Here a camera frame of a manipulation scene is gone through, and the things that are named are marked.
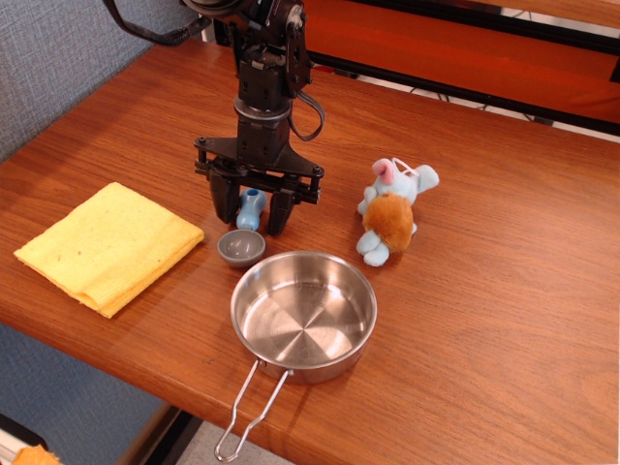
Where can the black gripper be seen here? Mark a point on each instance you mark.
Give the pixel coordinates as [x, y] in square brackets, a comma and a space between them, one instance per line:
[260, 156]

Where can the blue handled grey spoon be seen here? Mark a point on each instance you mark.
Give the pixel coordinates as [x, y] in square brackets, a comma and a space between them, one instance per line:
[244, 246]

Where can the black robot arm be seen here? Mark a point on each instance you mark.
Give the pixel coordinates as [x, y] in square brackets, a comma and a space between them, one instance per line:
[272, 67]

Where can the yellow folded cloth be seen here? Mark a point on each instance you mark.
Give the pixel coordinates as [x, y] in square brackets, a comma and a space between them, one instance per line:
[110, 248]

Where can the blue and brown plush toy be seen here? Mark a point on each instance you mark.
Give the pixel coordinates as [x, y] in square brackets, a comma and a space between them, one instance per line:
[387, 208]

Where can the orange fuzzy object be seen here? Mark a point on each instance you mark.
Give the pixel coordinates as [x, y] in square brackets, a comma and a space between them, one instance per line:
[35, 456]

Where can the steel pan with wire handle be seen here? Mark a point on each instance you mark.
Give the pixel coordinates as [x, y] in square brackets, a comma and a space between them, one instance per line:
[305, 317]

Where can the black metal frame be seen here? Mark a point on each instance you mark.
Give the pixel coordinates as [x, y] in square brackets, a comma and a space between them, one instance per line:
[469, 50]

